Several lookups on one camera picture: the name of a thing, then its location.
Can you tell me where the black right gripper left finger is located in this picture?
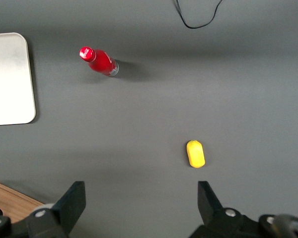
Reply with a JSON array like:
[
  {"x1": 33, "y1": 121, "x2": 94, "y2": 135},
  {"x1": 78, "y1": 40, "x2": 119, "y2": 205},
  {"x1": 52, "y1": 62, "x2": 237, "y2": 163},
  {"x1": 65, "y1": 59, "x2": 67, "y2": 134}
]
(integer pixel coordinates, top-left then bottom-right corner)
[{"x1": 26, "y1": 180, "x2": 86, "y2": 238}]

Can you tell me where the thin black loose cable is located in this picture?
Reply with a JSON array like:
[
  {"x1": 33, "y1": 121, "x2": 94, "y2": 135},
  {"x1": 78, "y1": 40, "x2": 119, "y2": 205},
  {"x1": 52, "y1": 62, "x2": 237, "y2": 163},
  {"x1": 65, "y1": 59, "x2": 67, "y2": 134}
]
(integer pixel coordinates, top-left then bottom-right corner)
[{"x1": 175, "y1": 0, "x2": 224, "y2": 29}]

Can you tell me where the beige plastic tray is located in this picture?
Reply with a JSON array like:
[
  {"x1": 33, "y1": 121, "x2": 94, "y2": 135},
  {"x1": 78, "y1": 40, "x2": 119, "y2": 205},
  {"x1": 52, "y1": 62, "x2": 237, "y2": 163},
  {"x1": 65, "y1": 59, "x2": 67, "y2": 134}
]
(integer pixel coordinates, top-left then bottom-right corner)
[{"x1": 0, "y1": 32, "x2": 37, "y2": 126}]

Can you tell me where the red soda bottle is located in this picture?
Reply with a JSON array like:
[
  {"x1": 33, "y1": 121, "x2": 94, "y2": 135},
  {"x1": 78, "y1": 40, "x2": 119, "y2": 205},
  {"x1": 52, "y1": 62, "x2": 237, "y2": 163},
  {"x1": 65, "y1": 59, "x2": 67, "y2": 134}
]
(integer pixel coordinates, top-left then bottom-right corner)
[{"x1": 79, "y1": 46, "x2": 120, "y2": 78}]

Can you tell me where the dark grey table mat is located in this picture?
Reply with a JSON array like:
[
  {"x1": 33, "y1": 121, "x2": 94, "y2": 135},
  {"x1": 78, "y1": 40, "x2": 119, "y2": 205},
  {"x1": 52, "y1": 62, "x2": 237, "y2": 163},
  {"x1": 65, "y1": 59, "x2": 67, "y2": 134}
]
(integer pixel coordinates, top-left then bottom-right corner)
[{"x1": 0, "y1": 0, "x2": 298, "y2": 238}]

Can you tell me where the wooden drawer cabinet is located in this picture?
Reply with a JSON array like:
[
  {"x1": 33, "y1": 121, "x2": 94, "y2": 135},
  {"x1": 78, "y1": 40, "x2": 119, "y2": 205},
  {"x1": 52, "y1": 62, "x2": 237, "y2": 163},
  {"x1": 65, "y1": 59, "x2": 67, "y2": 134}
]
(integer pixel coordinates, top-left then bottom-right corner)
[{"x1": 0, "y1": 178, "x2": 44, "y2": 224}]

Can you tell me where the yellow lemon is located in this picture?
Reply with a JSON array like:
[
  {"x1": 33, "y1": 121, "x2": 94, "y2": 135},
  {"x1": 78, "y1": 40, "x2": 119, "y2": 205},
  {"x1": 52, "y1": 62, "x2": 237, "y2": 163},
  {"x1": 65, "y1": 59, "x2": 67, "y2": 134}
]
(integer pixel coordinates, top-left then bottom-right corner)
[{"x1": 186, "y1": 139, "x2": 206, "y2": 169}]

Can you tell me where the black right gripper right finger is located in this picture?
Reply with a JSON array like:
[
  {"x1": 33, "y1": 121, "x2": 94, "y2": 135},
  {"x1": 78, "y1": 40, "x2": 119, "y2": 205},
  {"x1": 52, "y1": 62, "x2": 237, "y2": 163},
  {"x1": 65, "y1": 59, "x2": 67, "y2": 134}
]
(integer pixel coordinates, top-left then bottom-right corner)
[{"x1": 188, "y1": 180, "x2": 264, "y2": 238}]

